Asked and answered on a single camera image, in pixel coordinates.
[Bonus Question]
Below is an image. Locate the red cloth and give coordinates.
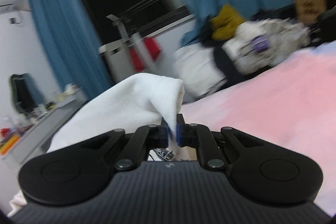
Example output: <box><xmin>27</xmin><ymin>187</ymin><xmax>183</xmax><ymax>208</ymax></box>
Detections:
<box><xmin>128</xmin><ymin>34</ymin><xmax>162</xmax><ymax>74</ymax></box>

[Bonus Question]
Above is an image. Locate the white air conditioner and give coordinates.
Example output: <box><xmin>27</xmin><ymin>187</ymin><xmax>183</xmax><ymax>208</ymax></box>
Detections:
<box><xmin>0</xmin><ymin>0</ymin><xmax>31</xmax><ymax>14</ymax></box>

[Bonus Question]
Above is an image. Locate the pastel rainbow duvet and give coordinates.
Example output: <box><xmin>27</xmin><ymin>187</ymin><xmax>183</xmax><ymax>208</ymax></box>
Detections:
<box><xmin>181</xmin><ymin>42</ymin><xmax>335</xmax><ymax>215</ymax></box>

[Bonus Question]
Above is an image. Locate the white puffy jacket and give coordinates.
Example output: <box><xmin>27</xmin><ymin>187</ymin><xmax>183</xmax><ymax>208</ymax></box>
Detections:
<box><xmin>173</xmin><ymin>43</ymin><xmax>227</xmax><ymax>98</ymax></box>

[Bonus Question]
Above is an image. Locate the mustard yellow garment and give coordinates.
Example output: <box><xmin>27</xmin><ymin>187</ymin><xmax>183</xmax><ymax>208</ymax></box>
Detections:
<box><xmin>210</xmin><ymin>4</ymin><xmax>245</xmax><ymax>41</ymax></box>

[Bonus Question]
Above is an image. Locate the brown paper bag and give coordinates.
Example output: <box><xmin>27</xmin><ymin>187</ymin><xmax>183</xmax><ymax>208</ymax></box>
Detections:
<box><xmin>294</xmin><ymin>0</ymin><xmax>327</xmax><ymax>24</ymax></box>

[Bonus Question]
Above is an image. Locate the left blue curtain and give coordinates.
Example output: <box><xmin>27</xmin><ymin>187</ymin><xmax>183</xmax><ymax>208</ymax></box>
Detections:
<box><xmin>29</xmin><ymin>0</ymin><xmax>113</xmax><ymax>100</ymax></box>

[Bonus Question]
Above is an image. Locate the white dressing table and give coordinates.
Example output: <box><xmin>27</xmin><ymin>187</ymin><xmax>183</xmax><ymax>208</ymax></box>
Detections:
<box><xmin>2</xmin><ymin>88</ymin><xmax>88</xmax><ymax>169</ymax></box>

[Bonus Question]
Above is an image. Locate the black framed mirror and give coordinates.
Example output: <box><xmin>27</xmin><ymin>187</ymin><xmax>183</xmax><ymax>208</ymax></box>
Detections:
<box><xmin>9</xmin><ymin>73</ymin><xmax>45</xmax><ymax>117</ymax></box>

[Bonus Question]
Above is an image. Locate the grey white clothes pile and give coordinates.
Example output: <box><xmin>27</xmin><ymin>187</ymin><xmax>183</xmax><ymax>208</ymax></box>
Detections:
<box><xmin>222</xmin><ymin>19</ymin><xmax>310</xmax><ymax>75</ymax></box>

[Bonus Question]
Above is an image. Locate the white zip sweatshirt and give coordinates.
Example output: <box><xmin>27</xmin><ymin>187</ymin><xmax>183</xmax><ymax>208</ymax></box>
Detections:
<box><xmin>7</xmin><ymin>73</ymin><xmax>190</xmax><ymax>217</ymax></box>

